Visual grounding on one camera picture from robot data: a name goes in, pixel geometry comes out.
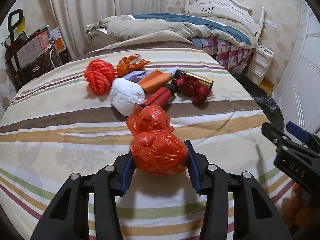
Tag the orange plastic bag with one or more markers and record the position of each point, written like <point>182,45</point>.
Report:
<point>155,145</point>

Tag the orange and white box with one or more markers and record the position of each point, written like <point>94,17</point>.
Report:
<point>58,40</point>

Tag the dark red yarn bundle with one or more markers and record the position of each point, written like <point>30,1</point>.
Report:
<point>192,87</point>

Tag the orange mesh ball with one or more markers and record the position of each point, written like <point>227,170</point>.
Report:
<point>98,76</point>

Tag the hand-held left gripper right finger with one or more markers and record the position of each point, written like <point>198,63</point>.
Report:
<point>193,165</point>

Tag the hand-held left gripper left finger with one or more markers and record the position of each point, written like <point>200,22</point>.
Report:
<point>128,170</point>

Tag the beige and blue quilt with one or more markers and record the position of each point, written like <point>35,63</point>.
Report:
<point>150,27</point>

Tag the gold metal can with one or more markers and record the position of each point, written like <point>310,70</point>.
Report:
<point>203,81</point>

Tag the brown patterned storage basket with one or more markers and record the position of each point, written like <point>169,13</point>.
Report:
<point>42,65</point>

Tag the lavender crumpled paper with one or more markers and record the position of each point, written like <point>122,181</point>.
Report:
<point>136,76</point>

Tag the person's right hand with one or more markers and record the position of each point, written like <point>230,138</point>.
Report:
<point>293,205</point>

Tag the yellow tag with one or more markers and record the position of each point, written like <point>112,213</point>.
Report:
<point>21,25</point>

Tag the cream curtain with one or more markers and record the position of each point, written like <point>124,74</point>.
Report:
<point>100,5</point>

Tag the grey cardboard box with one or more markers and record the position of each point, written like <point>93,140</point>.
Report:
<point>32,47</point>

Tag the red cylinder tube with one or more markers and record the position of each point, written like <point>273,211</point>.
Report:
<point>160,96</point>

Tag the orange crumpled wrapper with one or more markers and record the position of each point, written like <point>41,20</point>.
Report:
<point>130,65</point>

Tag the white paper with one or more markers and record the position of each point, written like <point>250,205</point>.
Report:
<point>126,95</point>

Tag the striped bed sheet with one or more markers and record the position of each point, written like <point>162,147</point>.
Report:
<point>62,120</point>

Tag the black trash bag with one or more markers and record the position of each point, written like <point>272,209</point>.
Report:
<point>262,97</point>

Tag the white drawer unit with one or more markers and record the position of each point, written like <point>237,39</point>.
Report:
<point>260,62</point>

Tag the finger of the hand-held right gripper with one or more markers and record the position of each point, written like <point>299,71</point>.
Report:
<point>297,131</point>
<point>272,133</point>

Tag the bed with beige duvet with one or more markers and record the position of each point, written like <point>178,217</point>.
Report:
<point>225,5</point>

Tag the plaid bed sheet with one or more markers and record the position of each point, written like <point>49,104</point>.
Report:
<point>225,51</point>

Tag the orange paper box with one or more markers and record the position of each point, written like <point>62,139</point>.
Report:
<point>155,81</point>

